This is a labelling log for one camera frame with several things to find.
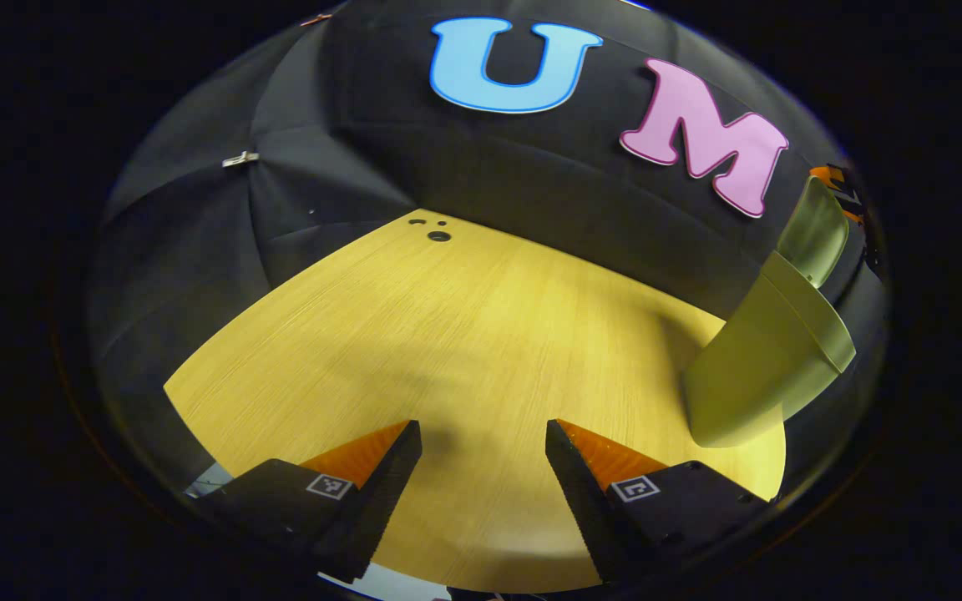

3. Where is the white desktop garbage bin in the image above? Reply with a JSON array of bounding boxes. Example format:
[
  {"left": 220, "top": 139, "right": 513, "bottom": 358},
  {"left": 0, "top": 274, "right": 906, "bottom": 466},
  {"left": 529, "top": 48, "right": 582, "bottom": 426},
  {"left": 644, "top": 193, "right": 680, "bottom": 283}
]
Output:
[{"left": 681, "top": 175, "right": 858, "bottom": 449}]

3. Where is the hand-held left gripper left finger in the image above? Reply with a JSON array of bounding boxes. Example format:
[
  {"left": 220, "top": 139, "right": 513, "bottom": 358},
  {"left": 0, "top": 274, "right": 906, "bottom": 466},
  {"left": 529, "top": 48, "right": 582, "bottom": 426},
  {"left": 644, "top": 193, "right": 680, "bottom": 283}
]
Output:
[{"left": 197, "top": 420, "right": 423, "bottom": 585}]

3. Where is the black backdrop cloth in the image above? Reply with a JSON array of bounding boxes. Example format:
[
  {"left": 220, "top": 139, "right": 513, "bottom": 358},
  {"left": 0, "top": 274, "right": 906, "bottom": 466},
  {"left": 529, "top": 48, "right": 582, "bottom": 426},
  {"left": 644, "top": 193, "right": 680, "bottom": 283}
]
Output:
[{"left": 89, "top": 0, "right": 891, "bottom": 468}]

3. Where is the wooden desktop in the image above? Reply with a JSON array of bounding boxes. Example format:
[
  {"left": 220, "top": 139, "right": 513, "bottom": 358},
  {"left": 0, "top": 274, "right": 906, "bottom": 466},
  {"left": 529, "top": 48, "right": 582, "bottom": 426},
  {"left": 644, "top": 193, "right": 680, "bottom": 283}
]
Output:
[{"left": 164, "top": 209, "right": 787, "bottom": 595}]

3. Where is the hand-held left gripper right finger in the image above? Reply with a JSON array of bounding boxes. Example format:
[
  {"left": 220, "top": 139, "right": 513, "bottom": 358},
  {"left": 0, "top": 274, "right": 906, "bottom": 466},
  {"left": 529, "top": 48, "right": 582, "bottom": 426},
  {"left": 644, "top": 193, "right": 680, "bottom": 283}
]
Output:
[{"left": 545, "top": 420, "right": 774, "bottom": 585}]

